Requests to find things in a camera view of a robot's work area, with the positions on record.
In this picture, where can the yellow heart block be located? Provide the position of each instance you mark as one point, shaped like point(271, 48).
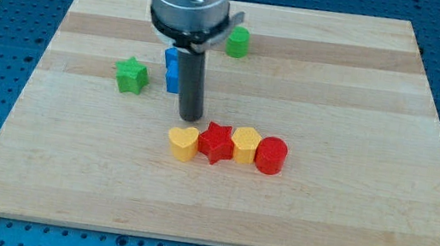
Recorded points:
point(183, 142)

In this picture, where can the blue block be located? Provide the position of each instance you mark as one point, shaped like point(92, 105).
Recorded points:
point(172, 74)

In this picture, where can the green star block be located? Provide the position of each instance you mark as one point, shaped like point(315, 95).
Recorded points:
point(131, 76)

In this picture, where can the red star block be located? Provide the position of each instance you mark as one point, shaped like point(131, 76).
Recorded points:
point(216, 142)

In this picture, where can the yellow pentagon block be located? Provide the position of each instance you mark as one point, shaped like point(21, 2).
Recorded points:
point(246, 141)

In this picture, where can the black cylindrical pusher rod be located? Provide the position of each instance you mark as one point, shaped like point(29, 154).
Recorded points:
point(191, 85)

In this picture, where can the wooden board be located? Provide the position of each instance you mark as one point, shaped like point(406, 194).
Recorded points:
point(347, 93)

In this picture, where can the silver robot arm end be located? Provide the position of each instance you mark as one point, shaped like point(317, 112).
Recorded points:
point(189, 22)

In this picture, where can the red cylinder block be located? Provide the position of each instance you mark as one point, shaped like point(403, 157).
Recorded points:
point(270, 155)

